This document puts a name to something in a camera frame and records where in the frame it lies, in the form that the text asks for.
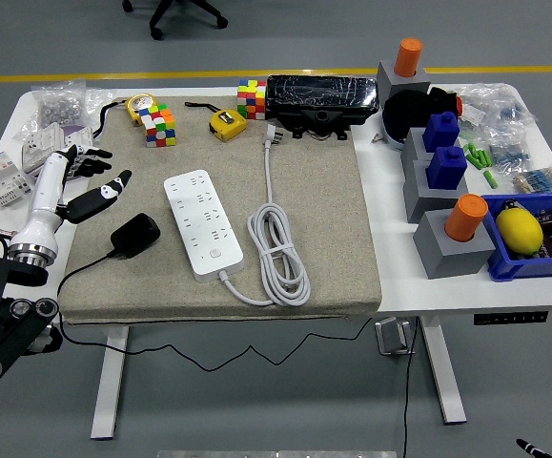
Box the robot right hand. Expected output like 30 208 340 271
516 437 552 458

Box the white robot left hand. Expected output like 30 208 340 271
8 144 133 254

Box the black plug adapter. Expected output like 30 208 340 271
109 212 162 260

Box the white power strip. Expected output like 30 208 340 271
163 169 245 283

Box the thin black adapter cord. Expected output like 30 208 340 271
56 250 373 372

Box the white circuit breaker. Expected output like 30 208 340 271
0 151 35 209

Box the empty clear plastic bag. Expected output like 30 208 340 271
84 87 114 123

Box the white table leg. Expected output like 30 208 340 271
418 315 468 426
89 326 130 441

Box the round yellow tape measure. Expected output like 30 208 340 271
92 93 157 139

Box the white-faced multicolour puzzle cube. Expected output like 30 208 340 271
141 103 177 148

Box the black table control panel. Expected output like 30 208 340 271
474 310 549 327

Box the silver metal hook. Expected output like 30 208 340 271
374 317 416 358

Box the blue plastic bin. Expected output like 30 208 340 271
480 191 552 282

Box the square yellow tape measure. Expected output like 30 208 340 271
183 100 249 143

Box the large grey block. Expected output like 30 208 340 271
412 208 497 281

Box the yellow lemon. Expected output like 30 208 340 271
495 208 544 254

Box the yellow-red multicolour puzzle cube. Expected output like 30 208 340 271
235 78 268 120

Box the black office chair base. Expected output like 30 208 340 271
121 0 229 42

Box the thick orange cylinder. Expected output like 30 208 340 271
444 193 489 242

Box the grey-brown mat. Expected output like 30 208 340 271
58 94 383 325

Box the bag of tan resistors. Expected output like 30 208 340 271
511 164 552 196

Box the black film-wrapped device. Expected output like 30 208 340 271
264 74 380 141

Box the blue block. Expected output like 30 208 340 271
425 146 468 192
421 112 461 154

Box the small bag of blue resistors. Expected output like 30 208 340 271
487 135 533 174

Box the white round base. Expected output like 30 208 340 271
382 127 408 153

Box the large bag of blue resistors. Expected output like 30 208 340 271
459 83 539 144

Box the black fabric bundle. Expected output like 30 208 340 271
381 87 460 144

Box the small grey block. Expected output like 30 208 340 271
377 60 431 99

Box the slim orange cylinder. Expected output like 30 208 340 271
394 37 423 78

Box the large white wall socket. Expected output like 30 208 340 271
21 122 63 174

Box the small white wall socket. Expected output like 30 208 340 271
60 127 94 161

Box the hanging black cable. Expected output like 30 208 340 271
401 317 419 458

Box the white power strip cord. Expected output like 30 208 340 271
216 124 312 307

